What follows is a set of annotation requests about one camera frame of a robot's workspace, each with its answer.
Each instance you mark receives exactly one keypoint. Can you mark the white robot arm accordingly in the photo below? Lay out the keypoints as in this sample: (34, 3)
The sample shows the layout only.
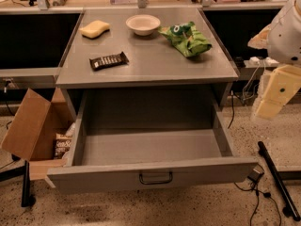
(282, 40)

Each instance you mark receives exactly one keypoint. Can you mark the white power strip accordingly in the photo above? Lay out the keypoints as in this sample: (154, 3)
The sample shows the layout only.
(259, 61)

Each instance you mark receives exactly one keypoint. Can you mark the brown cardboard box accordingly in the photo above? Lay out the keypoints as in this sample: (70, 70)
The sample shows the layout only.
(32, 134)

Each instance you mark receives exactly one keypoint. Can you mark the black stand leg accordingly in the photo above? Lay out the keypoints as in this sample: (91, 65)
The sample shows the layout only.
(280, 176)
(27, 199)

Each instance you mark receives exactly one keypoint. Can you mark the grey drawer cabinet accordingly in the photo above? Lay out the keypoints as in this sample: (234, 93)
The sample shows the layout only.
(158, 83)

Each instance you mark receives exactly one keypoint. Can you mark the yellow sponge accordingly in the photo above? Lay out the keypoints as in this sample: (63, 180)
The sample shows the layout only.
(94, 29)

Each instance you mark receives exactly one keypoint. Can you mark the grey top drawer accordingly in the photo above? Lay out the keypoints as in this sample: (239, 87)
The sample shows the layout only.
(129, 139)

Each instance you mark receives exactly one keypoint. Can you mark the green chip bag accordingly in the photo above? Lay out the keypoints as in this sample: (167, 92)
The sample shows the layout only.
(186, 39)

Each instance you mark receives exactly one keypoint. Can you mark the dark candy bar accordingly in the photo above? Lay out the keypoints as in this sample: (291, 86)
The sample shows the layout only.
(104, 62)

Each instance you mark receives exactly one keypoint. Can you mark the black stand leg right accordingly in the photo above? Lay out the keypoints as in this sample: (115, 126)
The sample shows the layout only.
(280, 176)

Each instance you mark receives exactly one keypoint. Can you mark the white bowl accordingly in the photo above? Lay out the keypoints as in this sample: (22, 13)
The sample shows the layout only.
(143, 24)

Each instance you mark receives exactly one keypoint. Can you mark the black stand leg left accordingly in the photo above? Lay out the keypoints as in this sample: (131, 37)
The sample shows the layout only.
(27, 199)

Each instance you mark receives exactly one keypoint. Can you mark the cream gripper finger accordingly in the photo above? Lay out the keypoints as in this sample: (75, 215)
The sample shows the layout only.
(284, 82)
(259, 41)

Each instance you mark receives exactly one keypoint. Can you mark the snack package in box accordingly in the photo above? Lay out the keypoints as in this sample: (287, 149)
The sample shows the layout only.
(62, 145)

